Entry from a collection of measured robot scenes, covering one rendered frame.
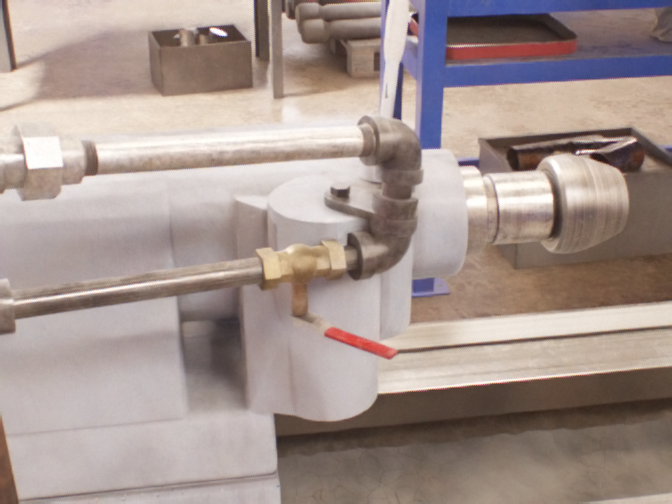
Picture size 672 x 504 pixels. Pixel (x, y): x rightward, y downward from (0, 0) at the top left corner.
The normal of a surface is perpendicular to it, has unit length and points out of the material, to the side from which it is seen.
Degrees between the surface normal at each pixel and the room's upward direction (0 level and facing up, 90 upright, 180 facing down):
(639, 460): 10
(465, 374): 0
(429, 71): 90
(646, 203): 90
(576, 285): 0
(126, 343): 70
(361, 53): 90
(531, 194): 42
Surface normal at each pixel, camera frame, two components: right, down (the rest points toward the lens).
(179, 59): 0.31, 0.44
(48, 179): 0.44, 0.57
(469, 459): 0.07, -0.85
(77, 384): 0.15, 0.05
